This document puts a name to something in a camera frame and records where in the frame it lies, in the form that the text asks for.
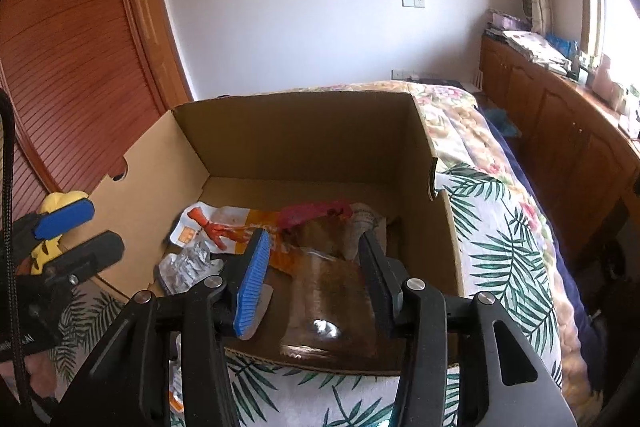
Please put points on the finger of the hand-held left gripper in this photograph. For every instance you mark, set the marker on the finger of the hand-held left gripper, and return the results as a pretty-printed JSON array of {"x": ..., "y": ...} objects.
[
  {"x": 90, "y": 254},
  {"x": 65, "y": 217}
]

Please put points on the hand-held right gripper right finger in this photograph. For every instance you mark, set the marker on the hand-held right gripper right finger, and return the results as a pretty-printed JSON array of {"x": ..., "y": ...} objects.
[{"x": 382, "y": 292}]

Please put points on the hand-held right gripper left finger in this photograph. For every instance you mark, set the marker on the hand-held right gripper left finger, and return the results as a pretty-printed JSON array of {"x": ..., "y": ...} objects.
[{"x": 252, "y": 287}]

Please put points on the large clear brown snack packet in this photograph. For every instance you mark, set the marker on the large clear brown snack packet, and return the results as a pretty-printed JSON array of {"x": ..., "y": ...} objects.
[{"x": 325, "y": 307}]

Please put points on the silver snack packet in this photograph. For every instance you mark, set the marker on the silver snack packet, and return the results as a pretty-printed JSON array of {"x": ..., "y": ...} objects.
[{"x": 187, "y": 267}]

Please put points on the orange white claw-print packet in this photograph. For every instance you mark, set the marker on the orange white claw-print packet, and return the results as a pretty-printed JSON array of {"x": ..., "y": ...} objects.
[{"x": 220, "y": 222}]

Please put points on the grey clear snack packet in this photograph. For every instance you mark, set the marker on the grey clear snack packet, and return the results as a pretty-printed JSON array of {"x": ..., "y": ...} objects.
[{"x": 364, "y": 219}]

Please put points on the pink snack packet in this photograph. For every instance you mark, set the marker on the pink snack packet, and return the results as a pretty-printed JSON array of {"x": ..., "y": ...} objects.
[{"x": 310, "y": 211}]

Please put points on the white orange-edged snack packet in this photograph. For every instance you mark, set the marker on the white orange-edged snack packet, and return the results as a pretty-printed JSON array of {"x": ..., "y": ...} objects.
[{"x": 175, "y": 377}]

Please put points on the brown cardboard box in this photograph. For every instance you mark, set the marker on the brown cardboard box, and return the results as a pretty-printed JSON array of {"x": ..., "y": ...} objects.
[{"x": 300, "y": 142}]

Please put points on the yellow plush toy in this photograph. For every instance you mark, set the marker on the yellow plush toy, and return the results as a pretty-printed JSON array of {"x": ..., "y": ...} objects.
[{"x": 50, "y": 252}]

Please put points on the leaf-print bed sheet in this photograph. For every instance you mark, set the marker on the leaf-print bed sheet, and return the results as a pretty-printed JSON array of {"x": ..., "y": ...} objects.
[{"x": 495, "y": 247}]

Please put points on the floral quilt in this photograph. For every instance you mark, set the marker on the floral quilt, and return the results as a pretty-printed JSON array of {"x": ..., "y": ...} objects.
[{"x": 465, "y": 127}]

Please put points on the wooden slatted wardrobe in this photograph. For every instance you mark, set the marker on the wooden slatted wardrobe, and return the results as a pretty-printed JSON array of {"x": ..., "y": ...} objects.
[{"x": 75, "y": 32}]

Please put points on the teal bag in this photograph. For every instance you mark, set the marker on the teal bag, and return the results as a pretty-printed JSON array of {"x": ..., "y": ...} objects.
[{"x": 504, "y": 122}]

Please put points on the black chair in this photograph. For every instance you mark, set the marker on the black chair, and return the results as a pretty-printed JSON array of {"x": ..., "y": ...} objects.
[{"x": 617, "y": 282}]

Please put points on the wooden cabinet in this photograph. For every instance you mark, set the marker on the wooden cabinet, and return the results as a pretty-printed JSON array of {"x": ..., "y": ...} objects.
[{"x": 560, "y": 132}]

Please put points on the folded patterned cloth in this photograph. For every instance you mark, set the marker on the folded patterned cloth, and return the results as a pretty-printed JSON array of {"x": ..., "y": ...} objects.
[{"x": 535, "y": 49}]

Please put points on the pink box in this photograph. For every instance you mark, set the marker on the pink box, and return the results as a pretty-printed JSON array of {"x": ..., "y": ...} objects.
[{"x": 507, "y": 22}]

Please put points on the blue pack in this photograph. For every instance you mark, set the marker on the blue pack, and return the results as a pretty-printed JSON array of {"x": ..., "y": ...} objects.
[{"x": 560, "y": 44}]

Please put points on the pink bottle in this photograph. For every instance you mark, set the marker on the pink bottle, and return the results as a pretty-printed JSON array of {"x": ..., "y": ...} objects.
[{"x": 607, "y": 79}]

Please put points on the grey round object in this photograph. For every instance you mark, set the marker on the grey round object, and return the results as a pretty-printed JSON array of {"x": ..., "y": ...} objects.
[{"x": 526, "y": 2}]

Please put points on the wood-framed window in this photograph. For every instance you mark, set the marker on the wood-framed window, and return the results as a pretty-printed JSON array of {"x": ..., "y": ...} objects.
[{"x": 610, "y": 7}]

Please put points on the white wall switch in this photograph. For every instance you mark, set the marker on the white wall switch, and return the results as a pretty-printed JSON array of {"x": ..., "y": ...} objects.
[{"x": 413, "y": 1}]

